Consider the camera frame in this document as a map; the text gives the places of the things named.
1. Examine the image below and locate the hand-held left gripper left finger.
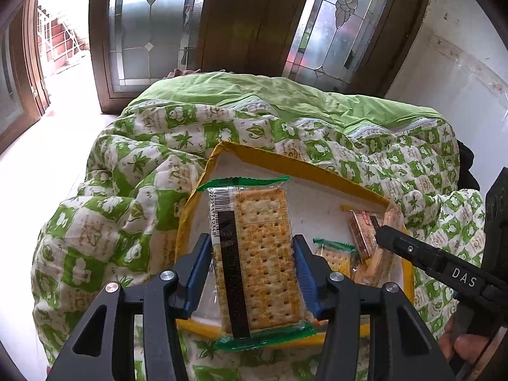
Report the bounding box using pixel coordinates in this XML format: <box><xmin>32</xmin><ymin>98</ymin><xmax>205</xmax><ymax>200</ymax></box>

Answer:
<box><xmin>47</xmin><ymin>233</ymin><xmax>214</xmax><ymax>381</ymax></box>

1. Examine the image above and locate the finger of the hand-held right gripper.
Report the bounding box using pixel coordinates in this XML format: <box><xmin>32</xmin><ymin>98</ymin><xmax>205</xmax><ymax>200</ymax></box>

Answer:
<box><xmin>375</xmin><ymin>225</ymin><xmax>495</xmax><ymax>300</ymax></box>

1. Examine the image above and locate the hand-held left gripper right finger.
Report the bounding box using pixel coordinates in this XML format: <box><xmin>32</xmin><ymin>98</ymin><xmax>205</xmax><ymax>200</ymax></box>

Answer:
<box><xmin>293</xmin><ymin>235</ymin><xmax>457</xmax><ymax>381</ymax></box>

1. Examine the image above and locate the green label cracker packet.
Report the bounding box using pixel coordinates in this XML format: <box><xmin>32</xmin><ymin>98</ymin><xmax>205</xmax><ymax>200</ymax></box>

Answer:
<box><xmin>313</xmin><ymin>238</ymin><xmax>358</xmax><ymax>282</ymax></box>

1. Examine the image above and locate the yellow round label cracker packet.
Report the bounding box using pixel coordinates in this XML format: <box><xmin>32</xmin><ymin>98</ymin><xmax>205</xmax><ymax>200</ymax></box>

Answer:
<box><xmin>353</xmin><ymin>208</ymin><xmax>401</xmax><ymax>286</ymax></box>

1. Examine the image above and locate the clear green-edged cracker packet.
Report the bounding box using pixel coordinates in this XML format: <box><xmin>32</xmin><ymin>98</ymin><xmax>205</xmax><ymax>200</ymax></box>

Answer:
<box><xmin>196</xmin><ymin>176</ymin><xmax>318</xmax><ymax>352</ymax></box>

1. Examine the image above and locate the red label cracker packet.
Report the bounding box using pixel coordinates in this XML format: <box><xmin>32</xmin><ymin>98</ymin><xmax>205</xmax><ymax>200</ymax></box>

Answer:
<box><xmin>340</xmin><ymin>205</ymin><xmax>382</xmax><ymax>260</ymax></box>

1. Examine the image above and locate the yellow cardboard box tray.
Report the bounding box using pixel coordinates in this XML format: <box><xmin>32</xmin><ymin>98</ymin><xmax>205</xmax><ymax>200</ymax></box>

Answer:
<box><xmin>175</xmin><ymin>141</ymin><xmax>415</xmax><ymax>348</ymax></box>

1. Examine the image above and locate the person's right hand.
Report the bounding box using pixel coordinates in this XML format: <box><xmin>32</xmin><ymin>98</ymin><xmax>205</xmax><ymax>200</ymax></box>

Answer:
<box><xmin>441</xmin><ymin>318</ymin><xmax>495</xmax><ymax>370</ymax></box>

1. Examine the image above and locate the dark cloth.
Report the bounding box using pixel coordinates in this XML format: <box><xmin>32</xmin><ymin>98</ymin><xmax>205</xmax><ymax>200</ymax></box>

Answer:
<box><xmin>456</xmin><ymin>139</ymin><xmax>482</xmax><ymax>192</ymax></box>

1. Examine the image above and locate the green leaf printed blanket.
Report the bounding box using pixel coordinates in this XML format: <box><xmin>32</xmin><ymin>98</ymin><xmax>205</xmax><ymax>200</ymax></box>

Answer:
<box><xmin>32</xmin><ymin>72</ymin><xmax>487</xmax><ymax>381</ymax></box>

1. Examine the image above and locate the wooden leaded glass door leaf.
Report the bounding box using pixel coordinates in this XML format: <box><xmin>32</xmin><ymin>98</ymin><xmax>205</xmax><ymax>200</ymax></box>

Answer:
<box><xmin>254</xmin><ymin>0</ymin><xmax>437</xmax><ymax>98</ymax></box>
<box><xmin>88</xmin><ymin>0</ymin><xmax>260</xmax><ymax>114</ymax></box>

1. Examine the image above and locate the open wooden glass door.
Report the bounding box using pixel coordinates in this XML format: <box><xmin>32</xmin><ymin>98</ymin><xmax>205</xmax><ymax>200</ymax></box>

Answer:
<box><xmin>0</xmin><ymin>0</ymin><xmax>50</xmax><ymax>155</ymax></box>

